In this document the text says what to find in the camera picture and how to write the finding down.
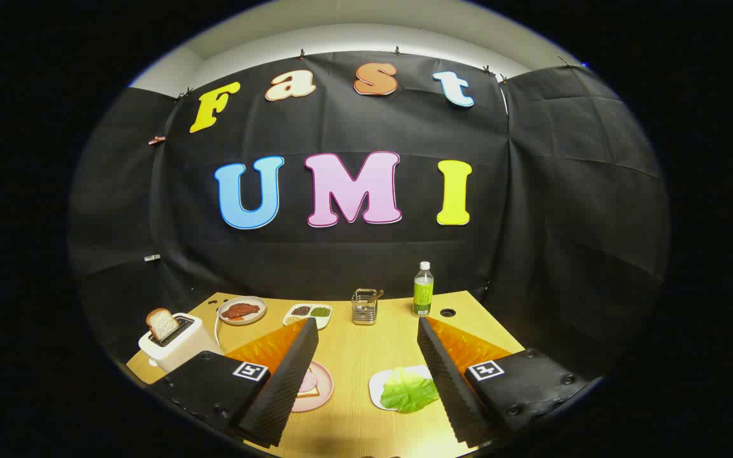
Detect square white bread slice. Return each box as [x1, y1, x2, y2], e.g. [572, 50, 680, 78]
[297, 368, 321, 399]

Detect pink round plate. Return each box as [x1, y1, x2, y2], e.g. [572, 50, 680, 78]
[290, 360, 334, 413]

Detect toasted bread slice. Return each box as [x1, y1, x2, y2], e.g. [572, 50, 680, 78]
[146, 308, 180, 343]

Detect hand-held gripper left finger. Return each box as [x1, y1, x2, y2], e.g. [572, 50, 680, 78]
[150, 318, 319, 448]

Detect grey round plate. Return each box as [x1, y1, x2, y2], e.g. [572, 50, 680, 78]
[217, 296, 267, 326]

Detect black backdrop cloth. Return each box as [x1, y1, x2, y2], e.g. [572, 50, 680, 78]
[67, 51, 669, 382]

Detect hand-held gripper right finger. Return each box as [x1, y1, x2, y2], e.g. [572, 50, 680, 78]
[417, 316, 590, 448]

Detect green lettuce leaf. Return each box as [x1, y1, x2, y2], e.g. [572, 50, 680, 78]
[380, 368, 440, 413]

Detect white toaster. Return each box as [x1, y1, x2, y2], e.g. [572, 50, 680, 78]
[139, 313, 224, 373]

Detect white leaf-shaped plate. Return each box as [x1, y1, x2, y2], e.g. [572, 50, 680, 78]
[369, 365, 434, 411]

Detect brown steak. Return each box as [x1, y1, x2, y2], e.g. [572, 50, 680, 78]
[221, 303, 262, 320]

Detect metal wire holder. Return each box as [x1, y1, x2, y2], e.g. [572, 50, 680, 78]
[351, 288, 378, 326]

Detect white divided dish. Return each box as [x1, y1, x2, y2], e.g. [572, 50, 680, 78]
[283, 303, 333, 330]

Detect green label bottle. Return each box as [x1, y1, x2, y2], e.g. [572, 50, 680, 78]
[412, 261, 435, 317]

